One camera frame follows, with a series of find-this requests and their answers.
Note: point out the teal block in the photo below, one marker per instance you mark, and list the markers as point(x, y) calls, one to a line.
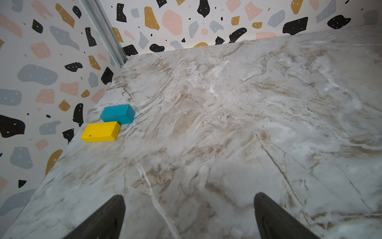
point(123, 114)

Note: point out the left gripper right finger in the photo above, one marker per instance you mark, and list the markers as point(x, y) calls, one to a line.
point(276, 223)

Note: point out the yellow block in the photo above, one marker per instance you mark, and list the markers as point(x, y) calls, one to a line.
point(99, 132)

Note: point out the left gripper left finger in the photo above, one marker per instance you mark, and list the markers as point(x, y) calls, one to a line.
point(104, 223)

